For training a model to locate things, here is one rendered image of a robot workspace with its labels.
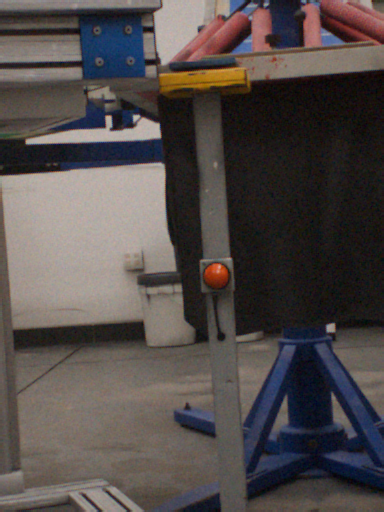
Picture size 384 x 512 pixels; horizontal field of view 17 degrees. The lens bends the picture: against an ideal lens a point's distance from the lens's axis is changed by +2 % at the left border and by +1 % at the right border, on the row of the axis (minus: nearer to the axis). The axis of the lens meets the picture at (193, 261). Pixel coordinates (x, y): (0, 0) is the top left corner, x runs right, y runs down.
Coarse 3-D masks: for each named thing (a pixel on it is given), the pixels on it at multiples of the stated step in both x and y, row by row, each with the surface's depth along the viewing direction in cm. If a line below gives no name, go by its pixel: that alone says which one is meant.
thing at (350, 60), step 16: (352, 48) 211; (368, 48) 210; (240, 64) 212; (256, 64) 212; (272, 64) 212; (288, 64) 212; (304, 64) 211; (320, 64) 211; (336, 64) 211; (352, 64) 211; (368, 64) 211; (256, 80) 212; (272, 80) 214; (128, 96) 226
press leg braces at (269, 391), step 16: (288, 352) 351; (320, 352) 349; (272, 368) 373; (288, 368) 347; (320, 368) 349; (336, 368) 346; (272, 384) 345; (288, 384) 347; (336, 384) 343; (352, 384) 376; (256, 400) 384; (272, 400) 341; (352, 400) 339; (256, 416) 340; (272, 416) 340; (352, 416) 337; (368, 416) 336; (256, 432) 336; (368, 432) 332; (256, 448) 333; (368, 448) 331; (256, 464) 333; (368, 464) 332
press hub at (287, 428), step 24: (288, 0) 350; (288, 24) 350; (288, 48) 349; (288, 336) 355; (312, 336) 353; (312, 360) 352; (312, 384) 353; (288, 408) 358; (312, 408) 354; (288, 432) 355; (312, 432) 352; (336, 432) 354; (312, 456) 352
